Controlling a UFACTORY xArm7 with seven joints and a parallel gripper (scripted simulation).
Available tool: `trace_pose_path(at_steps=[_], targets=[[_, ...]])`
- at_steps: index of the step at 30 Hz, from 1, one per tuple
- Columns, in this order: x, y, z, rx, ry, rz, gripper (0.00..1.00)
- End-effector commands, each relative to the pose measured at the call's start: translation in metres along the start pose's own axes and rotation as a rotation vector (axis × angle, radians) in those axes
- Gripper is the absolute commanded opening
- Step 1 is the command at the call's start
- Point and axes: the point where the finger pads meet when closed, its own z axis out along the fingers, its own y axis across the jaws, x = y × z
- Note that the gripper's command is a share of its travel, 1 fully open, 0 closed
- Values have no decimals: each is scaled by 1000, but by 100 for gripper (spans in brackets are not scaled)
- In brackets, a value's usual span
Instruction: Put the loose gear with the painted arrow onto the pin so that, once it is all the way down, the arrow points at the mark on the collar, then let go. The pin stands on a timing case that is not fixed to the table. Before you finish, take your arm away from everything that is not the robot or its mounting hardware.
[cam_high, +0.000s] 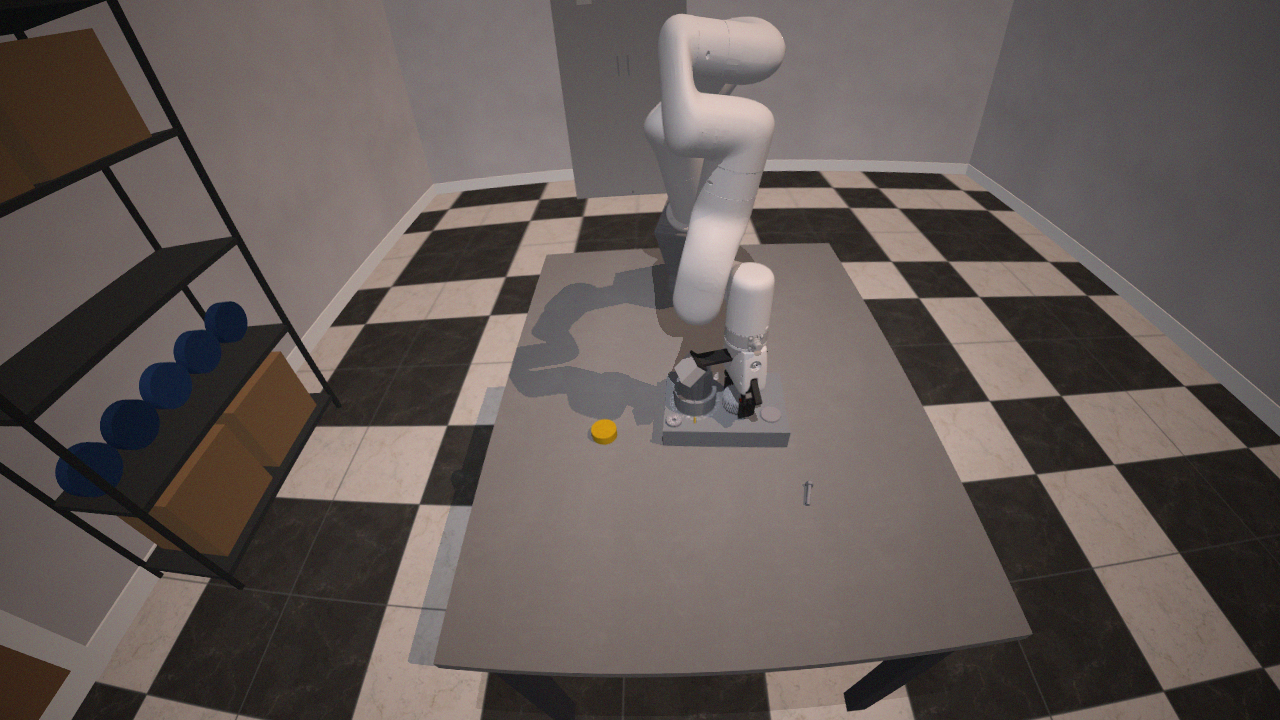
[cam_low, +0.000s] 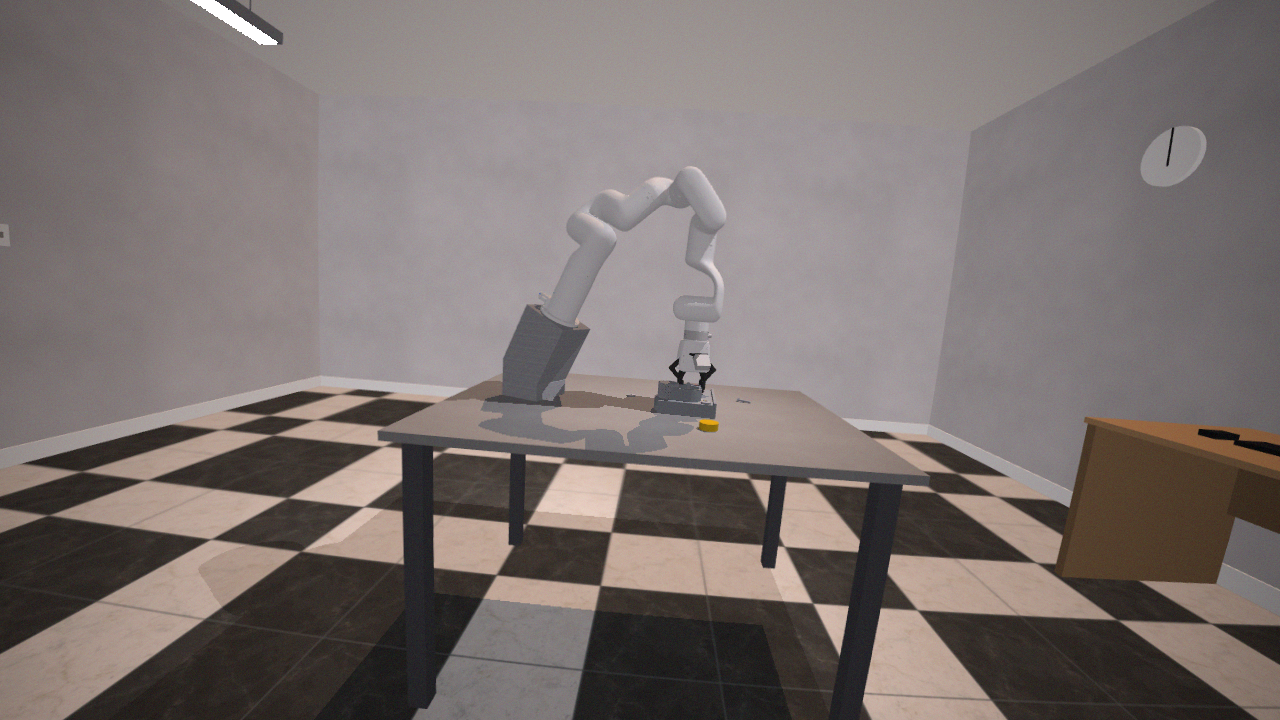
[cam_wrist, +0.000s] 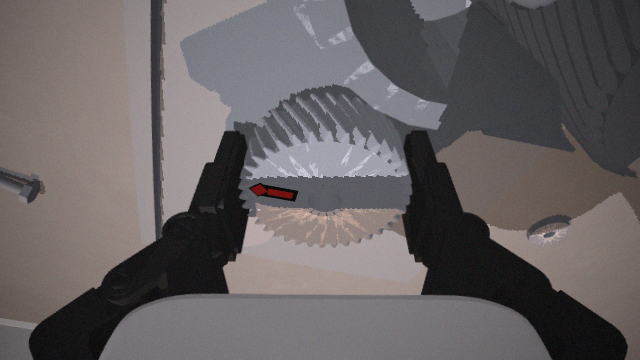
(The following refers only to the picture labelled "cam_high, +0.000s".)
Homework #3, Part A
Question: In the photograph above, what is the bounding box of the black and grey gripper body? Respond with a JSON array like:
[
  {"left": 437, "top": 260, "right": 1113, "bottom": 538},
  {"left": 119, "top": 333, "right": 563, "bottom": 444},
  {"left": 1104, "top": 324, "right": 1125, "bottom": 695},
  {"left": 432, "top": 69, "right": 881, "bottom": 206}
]
[{"left": 723, "top": 338, "right": 767, "bottom": 395}]

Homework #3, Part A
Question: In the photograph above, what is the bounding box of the yellow short cylinder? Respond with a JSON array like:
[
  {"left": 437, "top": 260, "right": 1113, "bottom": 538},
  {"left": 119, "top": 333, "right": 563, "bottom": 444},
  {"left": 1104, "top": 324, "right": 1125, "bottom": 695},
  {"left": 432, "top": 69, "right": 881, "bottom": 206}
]
[{"left": 591, "top": 419, "right": 617, "bottom": 445}]

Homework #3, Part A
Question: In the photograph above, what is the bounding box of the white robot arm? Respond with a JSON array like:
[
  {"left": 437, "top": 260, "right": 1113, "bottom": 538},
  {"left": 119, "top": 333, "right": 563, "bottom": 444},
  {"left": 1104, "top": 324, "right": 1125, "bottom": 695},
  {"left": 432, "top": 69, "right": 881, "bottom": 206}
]
[{"left": 643, "top": 14, "right": 786, "bottom": 351}]

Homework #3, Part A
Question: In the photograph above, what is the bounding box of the grey toothed gear with red arrow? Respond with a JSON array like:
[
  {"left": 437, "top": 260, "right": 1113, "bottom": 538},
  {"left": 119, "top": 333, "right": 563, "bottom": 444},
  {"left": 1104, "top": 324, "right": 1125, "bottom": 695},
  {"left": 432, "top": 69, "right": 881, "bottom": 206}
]
[{"left": 723, "top": 386, "right": 753, "bottom": 414}]

